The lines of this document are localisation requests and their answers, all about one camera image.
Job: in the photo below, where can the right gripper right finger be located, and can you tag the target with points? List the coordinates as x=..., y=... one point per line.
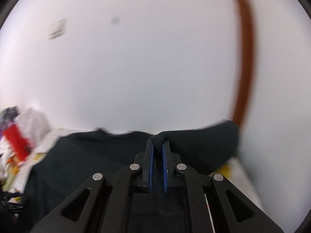
x=213, y=203

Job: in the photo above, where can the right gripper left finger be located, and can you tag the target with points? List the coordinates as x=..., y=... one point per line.
x=102, y=203

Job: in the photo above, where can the black long-sleeve sweatshirt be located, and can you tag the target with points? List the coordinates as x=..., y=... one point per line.
x=76, y=157

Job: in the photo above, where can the fruit print tablecloth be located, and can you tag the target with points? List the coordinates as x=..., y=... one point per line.
x=233, y=169

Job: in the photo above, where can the red paper gift bag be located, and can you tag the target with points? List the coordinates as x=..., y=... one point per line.
x=20, y=145

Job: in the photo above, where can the white plastic bag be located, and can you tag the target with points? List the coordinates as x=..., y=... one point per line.
x=33, y=126

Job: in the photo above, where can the plaid cloth in bag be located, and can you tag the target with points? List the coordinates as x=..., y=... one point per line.
x=8, y=115

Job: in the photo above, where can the brown wooden door frame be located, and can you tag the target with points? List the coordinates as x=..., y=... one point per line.
x=247, y=61

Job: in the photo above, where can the white wall light switch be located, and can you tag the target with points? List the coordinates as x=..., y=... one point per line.
x=58, y=28

